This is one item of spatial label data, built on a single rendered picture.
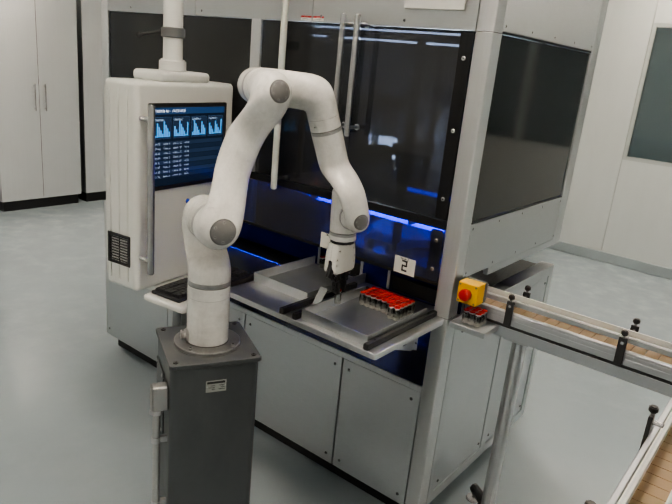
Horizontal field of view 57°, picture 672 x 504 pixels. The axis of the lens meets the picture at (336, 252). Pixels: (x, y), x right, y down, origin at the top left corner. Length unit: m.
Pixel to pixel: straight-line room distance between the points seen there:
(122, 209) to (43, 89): 4.42
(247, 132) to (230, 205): 0.20
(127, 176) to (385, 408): 1.26
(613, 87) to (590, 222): 1.31
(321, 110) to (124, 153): 0.82
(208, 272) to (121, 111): 0.78
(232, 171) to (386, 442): 1.26
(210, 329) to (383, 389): 0.84
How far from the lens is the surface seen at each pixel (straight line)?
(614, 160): 6.63
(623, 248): 6.70
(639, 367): 2.07
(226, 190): 1.67
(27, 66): 6.63
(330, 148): 1.80
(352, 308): 2.13
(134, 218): 2.32
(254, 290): 2.22
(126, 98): 2.28
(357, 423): 2.53
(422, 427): 2.35
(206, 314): 1.78
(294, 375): 2.67
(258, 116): 1.66
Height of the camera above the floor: 1.68
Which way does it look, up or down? 17 degrees down
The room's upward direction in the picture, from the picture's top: 6 degrees clockwise
